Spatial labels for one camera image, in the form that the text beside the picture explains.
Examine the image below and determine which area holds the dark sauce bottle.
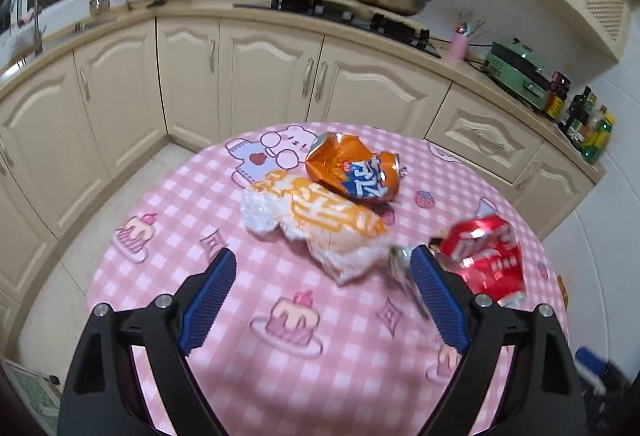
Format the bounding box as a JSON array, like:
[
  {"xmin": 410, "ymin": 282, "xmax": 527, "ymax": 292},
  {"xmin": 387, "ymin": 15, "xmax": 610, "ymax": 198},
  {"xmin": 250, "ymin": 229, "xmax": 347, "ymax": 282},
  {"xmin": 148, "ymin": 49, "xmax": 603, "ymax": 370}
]
[{"xmin": 544, "ymin": 72, "xmax": 571, "ymax": 123}]

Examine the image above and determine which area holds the crushed red soda can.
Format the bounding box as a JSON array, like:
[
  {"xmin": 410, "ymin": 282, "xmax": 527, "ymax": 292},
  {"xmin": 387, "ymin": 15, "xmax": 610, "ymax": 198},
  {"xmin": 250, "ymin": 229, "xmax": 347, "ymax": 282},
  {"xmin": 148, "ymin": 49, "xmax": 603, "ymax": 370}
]
[{"xmin": 430, "ymin": 215, "xmax": 528, "ymax": 309}]

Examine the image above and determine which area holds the silver foil wrapper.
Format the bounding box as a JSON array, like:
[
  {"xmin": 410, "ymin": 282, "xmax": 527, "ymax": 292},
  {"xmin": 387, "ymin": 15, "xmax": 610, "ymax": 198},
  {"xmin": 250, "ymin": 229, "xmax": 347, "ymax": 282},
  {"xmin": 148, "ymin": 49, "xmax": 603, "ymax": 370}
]
[{"xmin": 387, "ymin": 245, "xmax": 431, "ymax": 317}]

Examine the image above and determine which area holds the green patterned floor mat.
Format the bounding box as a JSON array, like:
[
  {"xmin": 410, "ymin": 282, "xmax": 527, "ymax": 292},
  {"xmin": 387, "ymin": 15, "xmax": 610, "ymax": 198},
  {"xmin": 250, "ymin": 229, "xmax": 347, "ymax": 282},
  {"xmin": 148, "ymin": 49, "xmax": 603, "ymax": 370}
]
[{"xmin": 0, "ymin": 360, "xmax": 63, "ymax": 436}]

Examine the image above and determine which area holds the steel faucet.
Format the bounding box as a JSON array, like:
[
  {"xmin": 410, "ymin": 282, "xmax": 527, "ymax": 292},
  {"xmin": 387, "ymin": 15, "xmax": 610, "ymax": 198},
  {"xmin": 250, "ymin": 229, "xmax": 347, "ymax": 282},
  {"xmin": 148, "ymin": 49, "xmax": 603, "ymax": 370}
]
[{"xmin": 9, "ymin": 0, "xmax": 47, "ymax": 58}]

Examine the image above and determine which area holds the pink utensil holder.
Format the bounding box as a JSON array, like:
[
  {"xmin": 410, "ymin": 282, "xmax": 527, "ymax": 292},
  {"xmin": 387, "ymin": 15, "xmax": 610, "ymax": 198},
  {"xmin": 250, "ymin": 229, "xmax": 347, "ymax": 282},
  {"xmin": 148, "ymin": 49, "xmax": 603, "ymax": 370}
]
[{"xmin": 448, "ymin": 33, "xmax": 471, "ymax": 60}]

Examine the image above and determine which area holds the black gas hob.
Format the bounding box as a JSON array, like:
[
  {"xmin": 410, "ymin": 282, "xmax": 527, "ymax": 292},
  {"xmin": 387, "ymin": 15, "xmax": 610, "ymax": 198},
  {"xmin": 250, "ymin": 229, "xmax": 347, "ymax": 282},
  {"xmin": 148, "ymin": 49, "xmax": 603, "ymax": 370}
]
[{"xmin": 232, "ymin": 0, "xmax": 443, "ymax": 59}]

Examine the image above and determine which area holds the blue plastic object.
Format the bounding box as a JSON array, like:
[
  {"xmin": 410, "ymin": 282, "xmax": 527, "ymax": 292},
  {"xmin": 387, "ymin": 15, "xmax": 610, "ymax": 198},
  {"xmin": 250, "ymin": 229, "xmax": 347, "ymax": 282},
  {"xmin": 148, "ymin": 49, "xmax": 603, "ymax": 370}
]
[{"xmin": 574, "ymin": 347, "xmax": 609, "ymax": 376}]

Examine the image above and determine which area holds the cream kitchen base cabinet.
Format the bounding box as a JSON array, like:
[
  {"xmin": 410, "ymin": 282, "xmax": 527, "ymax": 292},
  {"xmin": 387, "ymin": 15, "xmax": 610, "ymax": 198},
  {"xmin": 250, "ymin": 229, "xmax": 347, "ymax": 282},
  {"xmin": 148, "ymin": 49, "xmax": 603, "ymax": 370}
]
[{"xmin": 0, "ymin": 0, "xmax": 607, "ymax": 367}]

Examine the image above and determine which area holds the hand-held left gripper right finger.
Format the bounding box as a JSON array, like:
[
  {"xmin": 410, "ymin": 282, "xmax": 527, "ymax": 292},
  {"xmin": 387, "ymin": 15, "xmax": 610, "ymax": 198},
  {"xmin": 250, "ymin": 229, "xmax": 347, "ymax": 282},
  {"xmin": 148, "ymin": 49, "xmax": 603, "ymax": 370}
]
[{"xmin": 410, "ymin": 243, "xmax": 587, "ymax": 436}]

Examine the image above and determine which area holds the pink checked tablecloth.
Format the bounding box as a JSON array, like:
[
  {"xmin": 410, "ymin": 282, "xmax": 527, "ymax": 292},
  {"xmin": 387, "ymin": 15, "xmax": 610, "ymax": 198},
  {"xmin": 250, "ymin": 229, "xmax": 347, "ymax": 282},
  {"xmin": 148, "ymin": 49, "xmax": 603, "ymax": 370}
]
[{"xmin": 85, "ymin": 121, "xmax": 571, "ymax": 436}]

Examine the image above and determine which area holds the orange and white bread wrapper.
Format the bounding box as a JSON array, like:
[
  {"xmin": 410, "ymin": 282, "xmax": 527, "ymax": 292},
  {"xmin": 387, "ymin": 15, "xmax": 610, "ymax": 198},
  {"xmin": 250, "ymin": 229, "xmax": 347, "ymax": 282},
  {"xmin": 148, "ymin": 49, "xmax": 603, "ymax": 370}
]
[{"xmin": 241, "ymin": 170, "xmax": 388, "ymax": 286}]

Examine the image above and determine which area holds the crushed orange soda can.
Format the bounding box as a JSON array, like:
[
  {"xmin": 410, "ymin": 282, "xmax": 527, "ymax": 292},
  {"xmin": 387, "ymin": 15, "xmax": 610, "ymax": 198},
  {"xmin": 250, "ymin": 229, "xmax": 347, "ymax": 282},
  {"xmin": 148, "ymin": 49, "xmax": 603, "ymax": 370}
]
[{"xmin": 306, "ymin": 132, "xmax": 408, "ymax": 203}]

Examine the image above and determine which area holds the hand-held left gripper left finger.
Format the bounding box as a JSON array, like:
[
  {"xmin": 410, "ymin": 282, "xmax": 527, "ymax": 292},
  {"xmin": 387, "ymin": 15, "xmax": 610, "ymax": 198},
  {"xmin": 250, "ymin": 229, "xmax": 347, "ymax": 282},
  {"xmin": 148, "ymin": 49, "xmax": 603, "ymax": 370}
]
[{"xmin": 57, "ymin": 247, "xmax": 238, "ymax": 436}]

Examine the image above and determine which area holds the green electric cooker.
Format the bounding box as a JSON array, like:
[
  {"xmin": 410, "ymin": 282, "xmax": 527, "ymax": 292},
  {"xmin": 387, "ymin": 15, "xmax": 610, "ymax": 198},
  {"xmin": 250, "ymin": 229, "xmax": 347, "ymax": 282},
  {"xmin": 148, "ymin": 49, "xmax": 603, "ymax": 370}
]
[{"xmin": 482, "ymin": 38, "xmax": 555, "ymax": 111}]

